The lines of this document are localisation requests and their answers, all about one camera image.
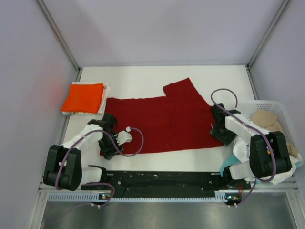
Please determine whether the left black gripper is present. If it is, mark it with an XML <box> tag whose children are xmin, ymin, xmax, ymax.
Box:
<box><xmin>98</xmin><ymin>131</ymin><xmax>123</xmax><ymax>160</ymax></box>

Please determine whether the dark red t shirt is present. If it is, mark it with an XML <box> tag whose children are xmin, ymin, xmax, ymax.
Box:
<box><xmin>105</xmin><ymin>78</ymin><xmax>222</xmax><ymax>154</ymax></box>

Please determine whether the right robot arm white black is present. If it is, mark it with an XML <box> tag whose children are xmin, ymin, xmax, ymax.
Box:
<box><xmin>210</xmin><ymin>104</ymin><xmax>293</xmax><ymax>189</ymax></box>

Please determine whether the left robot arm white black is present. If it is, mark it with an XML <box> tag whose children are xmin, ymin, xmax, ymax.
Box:
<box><xmin>43</xmin><ymin>114</ymin><xmax>125</xmax><ymax>191</ymax></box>

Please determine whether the white flower print t shirt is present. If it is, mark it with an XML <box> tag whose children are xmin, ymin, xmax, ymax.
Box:
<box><xmin>233</xmin><ymin>137</ymin><xmax>303</xmax><ymax>185</ymax></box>

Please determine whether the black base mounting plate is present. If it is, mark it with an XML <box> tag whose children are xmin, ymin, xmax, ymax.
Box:
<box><xmin>80</xmin><ymin>170</ymin><xmax>252</xmax><ymax>198</ymax></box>

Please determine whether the teal t shirt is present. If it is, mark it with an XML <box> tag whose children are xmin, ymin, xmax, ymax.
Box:
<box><xmin>219</xmin><ymin>154</ymin><xmax>241</xmax><ymax>177</ymax></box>

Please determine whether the white plastic laundry basket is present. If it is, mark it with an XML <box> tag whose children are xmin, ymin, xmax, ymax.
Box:
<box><xmin>237</xmin><ymin>100</ymin><xmax>299</xmax><ymax>148</ymax></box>

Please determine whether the folded white t shirt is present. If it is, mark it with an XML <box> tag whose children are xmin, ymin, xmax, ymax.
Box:
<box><xmin>62</xmin><ymin>82</ymin><xmax>110</xmax><ymax>115</ymax></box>

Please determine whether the beige t shirt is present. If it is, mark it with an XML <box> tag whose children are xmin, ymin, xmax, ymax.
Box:
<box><xmin>251</xmin><ymin>109</ymin><xmax>300</xmax><ymax>159</ymax></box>

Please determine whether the folded orange t shirt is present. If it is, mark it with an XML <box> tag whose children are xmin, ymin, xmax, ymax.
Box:
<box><xmin>61</xmin><ymin>83</ymin><xmax>104</xmax><ymax>114</ymax></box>

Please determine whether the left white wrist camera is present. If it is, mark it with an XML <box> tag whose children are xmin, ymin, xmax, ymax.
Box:
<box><xmin>115</xmin><ymin>126</ymin><xmax>133</xmax><ymax>146</ymax></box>

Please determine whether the grey slotted cable duct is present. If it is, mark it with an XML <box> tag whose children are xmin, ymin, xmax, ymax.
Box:
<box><xmin>48</xmin><ymin>193</ymin><xmax>239</xmax><ymax>203</ymax></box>

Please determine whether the right aluminium frame post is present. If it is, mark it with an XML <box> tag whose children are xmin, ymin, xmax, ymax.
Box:
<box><xmin>246</xmin><ymin>0</ymin><xmax>292</xmax><ymax>70</ymax></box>

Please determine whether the aluminium frame post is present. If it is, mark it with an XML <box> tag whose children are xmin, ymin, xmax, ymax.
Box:
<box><xmin>246</xmin><ymin>0</ymin><xmax>292</xmax><ymax>70</ymax></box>
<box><xmin>35</xmin><ymin>0</ymin><xmax>81</xmax><ymax>73</ymax></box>

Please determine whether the left aluminium frame post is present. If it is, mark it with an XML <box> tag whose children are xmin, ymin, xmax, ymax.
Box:
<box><xmin>35</xmin><ymin>0</ymin><xmax>81</xmax><ymax>73</ymax></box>

